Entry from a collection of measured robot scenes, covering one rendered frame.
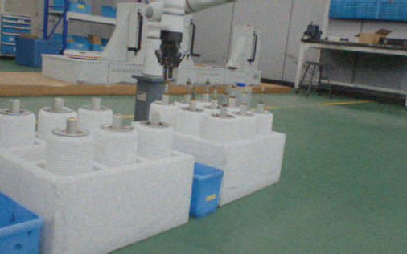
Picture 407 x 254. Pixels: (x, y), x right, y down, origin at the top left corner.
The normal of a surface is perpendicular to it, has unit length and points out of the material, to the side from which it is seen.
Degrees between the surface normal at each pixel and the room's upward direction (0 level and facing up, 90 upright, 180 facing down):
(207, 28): 90
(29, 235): 92
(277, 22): 90
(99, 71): 90
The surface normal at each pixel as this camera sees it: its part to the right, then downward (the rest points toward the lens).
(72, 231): 0.77, 0.19
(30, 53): -0.59, 0.11
